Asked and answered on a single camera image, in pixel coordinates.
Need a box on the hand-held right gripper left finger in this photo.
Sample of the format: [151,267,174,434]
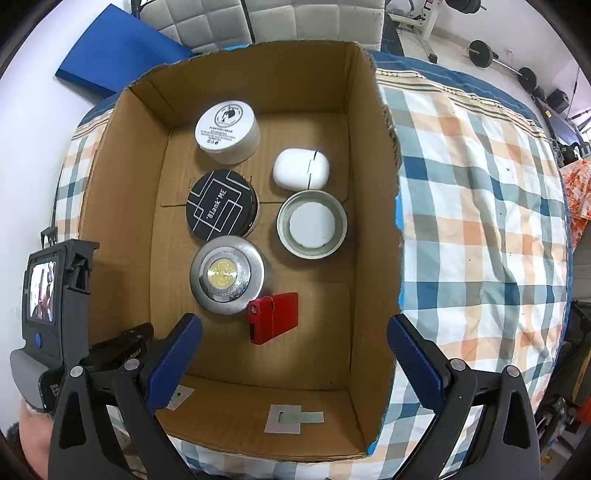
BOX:
[48,313,204,480]

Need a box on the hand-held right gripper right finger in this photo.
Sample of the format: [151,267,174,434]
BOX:
[387,314,542,480]

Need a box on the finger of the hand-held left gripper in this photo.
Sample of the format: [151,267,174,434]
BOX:
[88,323,156,370]

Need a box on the silver round tin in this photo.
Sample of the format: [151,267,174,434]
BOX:
[189,235,267,316]

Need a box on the red lighter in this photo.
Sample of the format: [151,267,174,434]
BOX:
[247,292,300,346]

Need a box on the brown cardboard box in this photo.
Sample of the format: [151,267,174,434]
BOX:
[76,41,405,460]

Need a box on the black round compact case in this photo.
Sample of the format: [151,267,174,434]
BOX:
[186,169,260,241]

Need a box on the metal lid with white insert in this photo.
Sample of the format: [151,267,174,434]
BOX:
[276,189,348,260]

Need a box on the white cream jar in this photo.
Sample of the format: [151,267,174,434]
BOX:
[194,99,261,165]

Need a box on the white earbuds case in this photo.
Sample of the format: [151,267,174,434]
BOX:
[272,148,330,191]

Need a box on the person's left forearm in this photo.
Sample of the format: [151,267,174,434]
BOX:
[18,397,58,480]

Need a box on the plaid blanket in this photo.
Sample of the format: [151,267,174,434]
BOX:
[53,48,576,480]

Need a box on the orange patterned cloth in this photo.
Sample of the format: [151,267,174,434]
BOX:
[560,159,591,250]

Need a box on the blue mat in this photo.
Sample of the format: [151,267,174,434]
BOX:
[55,4,193,99]

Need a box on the black barbell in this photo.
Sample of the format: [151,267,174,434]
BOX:
[467,41,539,91]

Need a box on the grey padded chair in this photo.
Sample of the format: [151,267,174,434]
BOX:
[139,0,387,52]

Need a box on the white weight bench frame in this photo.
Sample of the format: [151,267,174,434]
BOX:
[385,0,445,65]

